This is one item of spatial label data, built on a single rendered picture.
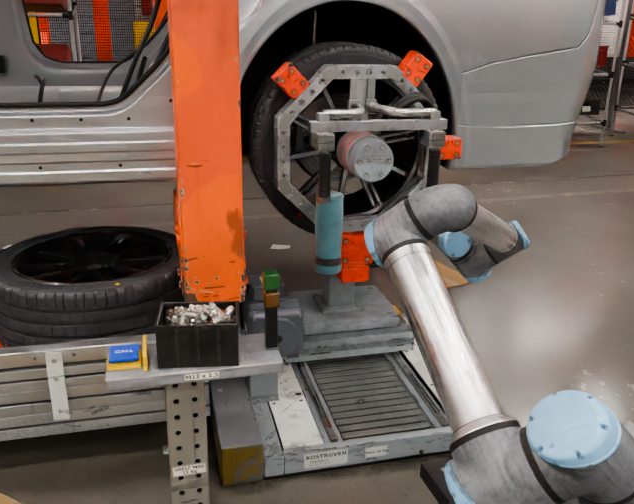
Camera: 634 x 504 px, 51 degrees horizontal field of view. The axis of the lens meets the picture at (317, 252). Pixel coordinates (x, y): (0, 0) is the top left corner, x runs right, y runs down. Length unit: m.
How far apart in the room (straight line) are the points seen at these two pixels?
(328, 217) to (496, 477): 1.02
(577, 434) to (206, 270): 1.00
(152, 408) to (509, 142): 1.54
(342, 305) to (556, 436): 1.35
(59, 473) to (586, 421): 1.48
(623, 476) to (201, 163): 1.15
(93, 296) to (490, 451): 1.20
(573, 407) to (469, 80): 1.41
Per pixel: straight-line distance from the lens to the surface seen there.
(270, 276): 1.64
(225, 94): 1.67
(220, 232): 1.75
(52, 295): 2.04
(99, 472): 2.13
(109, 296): 2.01
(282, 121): 2.08
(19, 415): 2.08
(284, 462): 2.00
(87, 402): 2.04
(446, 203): 1.56
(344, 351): 2.43
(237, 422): 2.03
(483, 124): 2.49
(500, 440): 1.36
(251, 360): 1.69
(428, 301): 1.48
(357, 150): 2.01
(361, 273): 2.29
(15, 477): 2.19
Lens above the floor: 1.27
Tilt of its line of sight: 20 degrees down
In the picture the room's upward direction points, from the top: 1 degrees clockwise
